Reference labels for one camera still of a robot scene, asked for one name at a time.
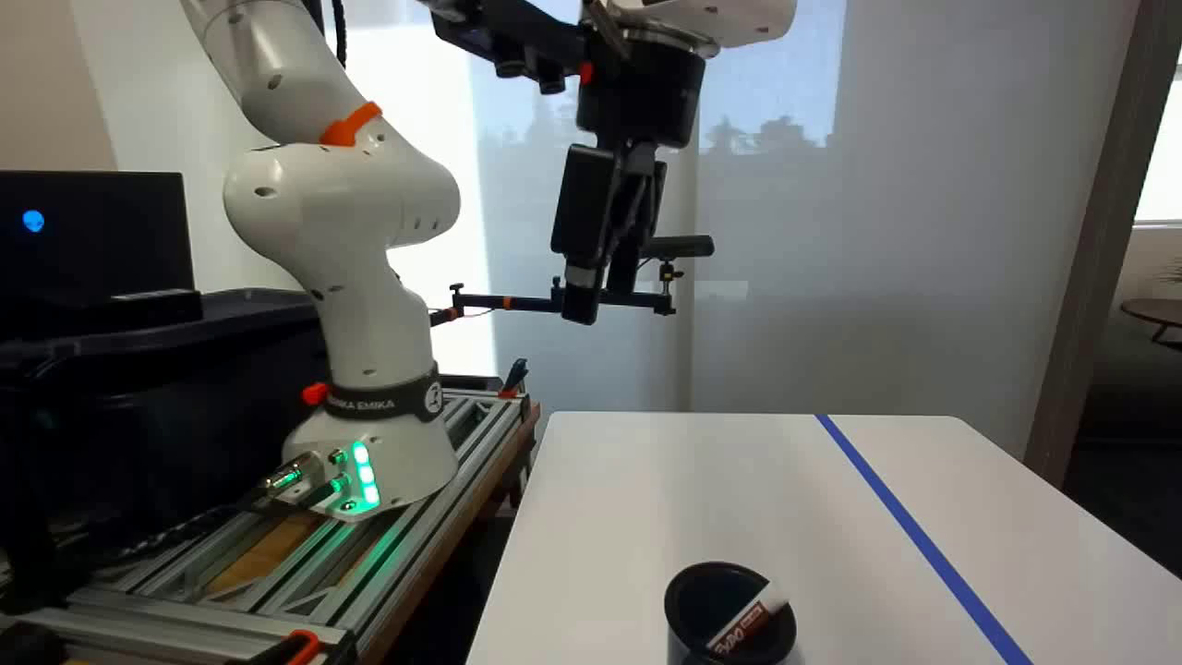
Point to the long blue tape strip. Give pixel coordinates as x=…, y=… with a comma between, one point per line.
x=909, y=530

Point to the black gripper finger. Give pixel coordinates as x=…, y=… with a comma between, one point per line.
x=639, y=224
x=586, y=207

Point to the aluminium profile base frame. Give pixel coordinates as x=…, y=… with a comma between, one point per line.
x=243, y=577

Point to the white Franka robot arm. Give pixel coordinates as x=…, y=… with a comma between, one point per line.
x=334, y=207

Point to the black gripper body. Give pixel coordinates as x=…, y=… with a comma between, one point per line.
x=639, y=95

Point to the black red toggle clamp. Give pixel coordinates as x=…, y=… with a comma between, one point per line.
x=511, y=377

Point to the orange capped whiteboard marker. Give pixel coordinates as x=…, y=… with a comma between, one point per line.
x=744, y=622

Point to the dark teal mug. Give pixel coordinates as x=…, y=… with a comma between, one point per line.
x=689, y=614

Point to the black equipment cart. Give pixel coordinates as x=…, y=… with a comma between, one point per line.
x=161, y=408

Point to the black monitor with blue light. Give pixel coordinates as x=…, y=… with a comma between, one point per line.
x=97, y=233

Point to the round dark side table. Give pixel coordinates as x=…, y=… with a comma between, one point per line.
x=1156, y=311

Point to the black articulated camera mount arm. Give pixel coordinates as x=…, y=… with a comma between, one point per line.
x=519, y=300

